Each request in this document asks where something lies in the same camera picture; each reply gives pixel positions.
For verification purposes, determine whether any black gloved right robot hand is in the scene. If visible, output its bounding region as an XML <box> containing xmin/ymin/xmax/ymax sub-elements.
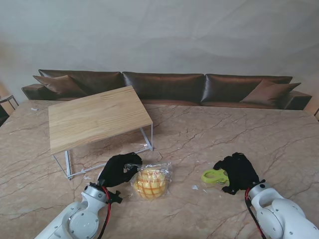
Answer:
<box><xmin>213</xmin><ymin>152</ymin><xmax>260</xmax><ymax>196</ymax></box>

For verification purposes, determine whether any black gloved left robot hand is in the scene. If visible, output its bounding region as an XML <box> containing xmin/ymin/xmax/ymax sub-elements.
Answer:
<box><xmin>97</xmin><ymin>153</ymin><xmax>144</xmax><ymax>188</ymax></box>

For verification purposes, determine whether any yellow melon bread bun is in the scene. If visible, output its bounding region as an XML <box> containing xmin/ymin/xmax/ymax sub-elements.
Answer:
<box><xmin>131</xmin><ymin>167</ymin><xmax>168</xmax><ymax>200</ymax></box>

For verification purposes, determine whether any red black right arm cable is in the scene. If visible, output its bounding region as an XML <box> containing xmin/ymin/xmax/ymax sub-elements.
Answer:
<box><xmin>243</xmin><ymin>188</ymin><xmax>265</xmax><ymax>239</ymax></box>

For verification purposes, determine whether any red black arm cable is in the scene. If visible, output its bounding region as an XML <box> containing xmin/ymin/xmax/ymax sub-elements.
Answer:
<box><xmin>96</xmin><ymin>185</ymin><xmax>112</xmax><ymax>239</ymax></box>
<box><xmin>243</xmin><ymin>188</ymin><xmax>265</xmax><ymax>239</ymax></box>

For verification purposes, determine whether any brown leather sofa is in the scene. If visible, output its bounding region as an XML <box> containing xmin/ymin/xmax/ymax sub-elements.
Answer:
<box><xmin>21</xmin><ymin>69</ymin><xmax>313</xmax><ymax>111</ymax></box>

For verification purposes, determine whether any red black left arm cable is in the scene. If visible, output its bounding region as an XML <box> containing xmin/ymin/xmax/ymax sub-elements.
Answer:
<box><xmin>96</xmin><ymin>185</ymin><xmax>112</xmax><ymax>239</ymax></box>

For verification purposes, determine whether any dark metal side table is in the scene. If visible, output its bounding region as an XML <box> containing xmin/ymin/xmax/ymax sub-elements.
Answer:
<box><xmin>0</xmin><ymin>94</ymin><xmax>20</xmax><ymax>126</ymax></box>

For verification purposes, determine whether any small wooden white-framed table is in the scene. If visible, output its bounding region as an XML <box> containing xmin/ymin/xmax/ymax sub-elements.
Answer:
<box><xmin>48</xmin><ymin>85</ymin><xmax>154</xmax><ymax>180</ymax></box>

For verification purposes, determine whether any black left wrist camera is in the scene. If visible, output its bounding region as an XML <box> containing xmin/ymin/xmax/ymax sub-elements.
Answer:
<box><xmin>107</xmin><ymin>190</ymin><xmax>124</xmax><ymax>205</ymax></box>

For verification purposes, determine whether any clear plastic bread bag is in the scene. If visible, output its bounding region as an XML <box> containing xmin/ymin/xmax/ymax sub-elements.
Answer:
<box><xmin>128</xmin><ymin>161</ymin><xmax>173</xmax><ymax>201</ymax></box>

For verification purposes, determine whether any brown throw cushion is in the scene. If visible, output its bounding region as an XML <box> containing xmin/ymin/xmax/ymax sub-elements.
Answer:
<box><xmin>32</xmin><ymin>74</ymin><xmax>88</xmax><ymax>98</ymax></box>
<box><xmin>239</xmin><ymin>79</ymin><xmax>302</xmax><ymax>107</ymax></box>

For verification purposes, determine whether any lime green sealing clip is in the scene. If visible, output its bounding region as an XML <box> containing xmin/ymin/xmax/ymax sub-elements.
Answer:
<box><xmin>201</xmin><ymin>168</ymin><xmax>230</xmax><ymax>185</ymax></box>

